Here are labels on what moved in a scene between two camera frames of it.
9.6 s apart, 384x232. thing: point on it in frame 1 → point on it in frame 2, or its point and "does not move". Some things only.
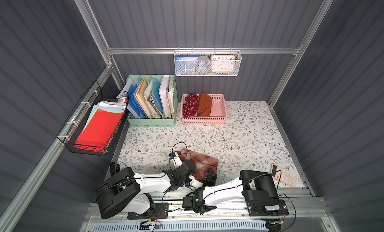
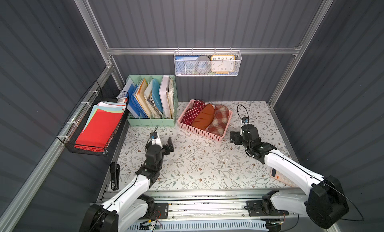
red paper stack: [100, 126] does not move
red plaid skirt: [203, 163] → [220, 120]
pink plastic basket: [218, 111] → [217, 138]
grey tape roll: [202, 64] does not move
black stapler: [114, 168] does not move
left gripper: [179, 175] → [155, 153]
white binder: [164, 97] does not move
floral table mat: [251, 139] does not move
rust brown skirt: [205, 103] → [204, 118]
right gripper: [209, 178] → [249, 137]
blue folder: [132, 102] does not move
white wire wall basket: [207, 63] does not move
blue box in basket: [184, 63] does not move
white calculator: [283, 175] does not move
